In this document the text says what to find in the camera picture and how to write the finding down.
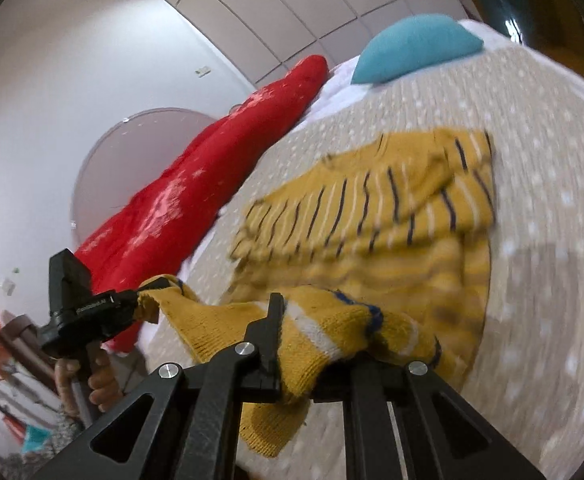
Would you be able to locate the wooden door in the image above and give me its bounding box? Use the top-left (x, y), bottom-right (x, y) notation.
top-left (517, 0), bottom-right (584, 126)

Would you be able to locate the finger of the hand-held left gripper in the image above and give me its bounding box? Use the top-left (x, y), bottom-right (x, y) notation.
top-left (136, 275), bottom-right (183, 295)

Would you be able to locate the teal pillow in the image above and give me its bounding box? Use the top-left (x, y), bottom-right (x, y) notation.
top-left (351, 14), bottom-right (484, 86)

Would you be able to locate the glossy beige wardrobe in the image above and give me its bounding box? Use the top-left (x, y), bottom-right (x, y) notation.
top-left (167, 0), bottom-right (483, 87)

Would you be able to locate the red patterned quilt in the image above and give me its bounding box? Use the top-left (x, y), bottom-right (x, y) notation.
top-left (74, 55), bottom-right (330, 357)

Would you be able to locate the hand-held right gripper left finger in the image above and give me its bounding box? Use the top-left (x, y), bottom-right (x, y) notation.
top-left (34, 292), bottom-right (287, 480)

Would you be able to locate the pale round headboard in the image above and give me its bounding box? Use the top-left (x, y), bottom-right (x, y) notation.
top-left (72, 107), bottom-right (217, 248)

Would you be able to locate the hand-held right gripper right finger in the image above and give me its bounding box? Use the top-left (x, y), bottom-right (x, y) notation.
top-left (312, 354), bottom-right (548, 480)

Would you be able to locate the dark brown furniture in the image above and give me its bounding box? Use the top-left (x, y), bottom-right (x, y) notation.
top-left (0, 312), bottom-right (60, 393)

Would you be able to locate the yellow striped knit sweater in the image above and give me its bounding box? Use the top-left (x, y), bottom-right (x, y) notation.
top-left (136, 127), bottom-right (498, 459)

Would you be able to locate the person's left hand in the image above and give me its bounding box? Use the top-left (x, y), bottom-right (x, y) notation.
top-left (54, 347), bottom-right (120, 418)

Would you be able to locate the beige dotted quilted bedspread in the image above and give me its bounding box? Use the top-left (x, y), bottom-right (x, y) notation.
top-left (136, 42), bottom-right (584, 480)

